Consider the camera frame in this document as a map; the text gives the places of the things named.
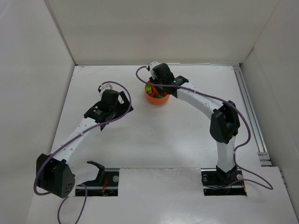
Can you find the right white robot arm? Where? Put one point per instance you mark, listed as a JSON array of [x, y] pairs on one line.
[[224, 121]]

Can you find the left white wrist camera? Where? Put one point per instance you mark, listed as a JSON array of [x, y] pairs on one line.
[[102, 87]]

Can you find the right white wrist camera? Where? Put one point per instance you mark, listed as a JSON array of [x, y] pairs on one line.
[[151, 66]]

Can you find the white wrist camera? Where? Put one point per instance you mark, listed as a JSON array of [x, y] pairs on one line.
[[151, 66], [102, 87]]

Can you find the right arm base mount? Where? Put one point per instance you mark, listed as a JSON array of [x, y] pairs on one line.
[[217, 183]]

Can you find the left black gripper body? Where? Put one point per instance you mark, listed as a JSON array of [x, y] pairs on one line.
[[124, 102]]

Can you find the lime long lego brick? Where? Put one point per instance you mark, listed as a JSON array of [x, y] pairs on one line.
[[148, 88]]

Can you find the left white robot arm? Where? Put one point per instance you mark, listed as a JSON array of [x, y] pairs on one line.
[[53, 170]]

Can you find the aluminium rail right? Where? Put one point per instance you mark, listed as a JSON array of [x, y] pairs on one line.
[[262, 152]]

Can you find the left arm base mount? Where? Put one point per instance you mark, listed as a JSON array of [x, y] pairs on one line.
[[104, 184]]

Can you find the orange round divided container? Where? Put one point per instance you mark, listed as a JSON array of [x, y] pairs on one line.
[[153, 96]]

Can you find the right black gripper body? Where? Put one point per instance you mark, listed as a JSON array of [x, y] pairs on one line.
[[155, 82]]

